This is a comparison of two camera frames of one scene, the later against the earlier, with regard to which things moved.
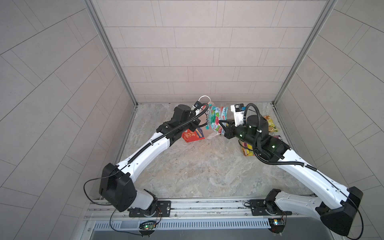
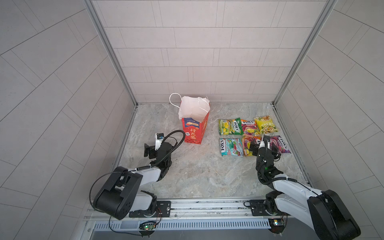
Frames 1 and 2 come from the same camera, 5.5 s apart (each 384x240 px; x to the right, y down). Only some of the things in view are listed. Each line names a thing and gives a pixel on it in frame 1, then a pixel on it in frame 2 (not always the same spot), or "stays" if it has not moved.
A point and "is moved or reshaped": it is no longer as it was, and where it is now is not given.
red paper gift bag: [190, 135] is moved or reshaped
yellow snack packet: [272, 128] stays
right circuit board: [277, 225] stays
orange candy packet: [247, 152] stays
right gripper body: [242, 132] → [256, 153]
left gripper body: [192, 125] → [151, 151]
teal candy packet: [215, 114] → [231, 146]
